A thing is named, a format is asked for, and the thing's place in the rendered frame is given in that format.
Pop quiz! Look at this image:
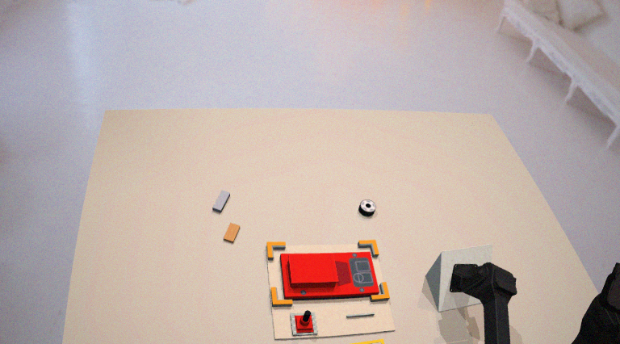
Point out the small black toy tyre with silver hub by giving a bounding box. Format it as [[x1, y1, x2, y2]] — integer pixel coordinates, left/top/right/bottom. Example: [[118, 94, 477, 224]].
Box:
[[358, 199, 376, 216]]

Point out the orange rectangular block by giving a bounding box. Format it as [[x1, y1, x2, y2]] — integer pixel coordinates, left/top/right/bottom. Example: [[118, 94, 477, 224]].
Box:
[[224, 223, 240, 243]]

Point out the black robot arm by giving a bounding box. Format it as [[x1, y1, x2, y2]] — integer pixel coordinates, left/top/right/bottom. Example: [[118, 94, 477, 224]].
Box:
[[450, 262, 620, 344]]

